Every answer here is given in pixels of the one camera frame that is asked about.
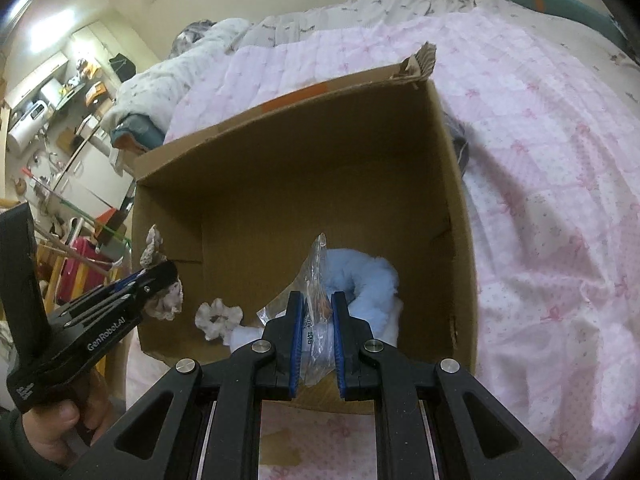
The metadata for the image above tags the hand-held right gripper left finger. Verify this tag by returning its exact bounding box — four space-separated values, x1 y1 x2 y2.
60 291 307 480

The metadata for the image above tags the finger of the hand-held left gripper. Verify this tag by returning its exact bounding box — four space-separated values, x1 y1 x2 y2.
65 260 180 331
55 269 151 314

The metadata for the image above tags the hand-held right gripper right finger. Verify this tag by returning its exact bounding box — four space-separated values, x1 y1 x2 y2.
331 291 576 480

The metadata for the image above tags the white lace scrunchie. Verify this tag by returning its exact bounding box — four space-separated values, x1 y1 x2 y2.
140 225 185 322
195 299 244 344

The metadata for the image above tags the clear plastic packet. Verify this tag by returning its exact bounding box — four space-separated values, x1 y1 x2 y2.
256 232 337 389

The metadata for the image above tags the light blue fluffy scrunchie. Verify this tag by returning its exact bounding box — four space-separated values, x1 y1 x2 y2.
320 248 401 334

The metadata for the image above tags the brown cardboard box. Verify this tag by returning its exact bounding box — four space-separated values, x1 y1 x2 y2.
131 42 478 416

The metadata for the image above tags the person's left forearm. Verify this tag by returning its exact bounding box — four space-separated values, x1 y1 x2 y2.
0 407 66 480

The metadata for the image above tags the person's left hand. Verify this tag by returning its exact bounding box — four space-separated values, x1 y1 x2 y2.
22 373 112 467

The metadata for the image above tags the red suitcase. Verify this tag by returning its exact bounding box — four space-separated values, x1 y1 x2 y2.
57 237 114 307

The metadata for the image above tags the yellow wooden rack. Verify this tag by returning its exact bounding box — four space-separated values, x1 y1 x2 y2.
36 245 67 312

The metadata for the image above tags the grey floral duvet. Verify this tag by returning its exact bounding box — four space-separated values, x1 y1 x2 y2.
110 0 496 132

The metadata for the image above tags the white microwave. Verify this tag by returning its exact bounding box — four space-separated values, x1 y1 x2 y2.
17 100 52 124

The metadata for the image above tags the black hanging bag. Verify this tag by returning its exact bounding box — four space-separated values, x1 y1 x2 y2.
109 54 137 81

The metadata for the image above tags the grey cloth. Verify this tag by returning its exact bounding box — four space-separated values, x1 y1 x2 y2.
445 115 474 177

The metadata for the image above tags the pink bow-print blanket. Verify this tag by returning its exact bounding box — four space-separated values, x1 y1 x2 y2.
125 10 640 480

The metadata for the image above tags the white printed bed sheet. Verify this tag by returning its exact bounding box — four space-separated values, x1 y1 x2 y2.
575 15 640 92

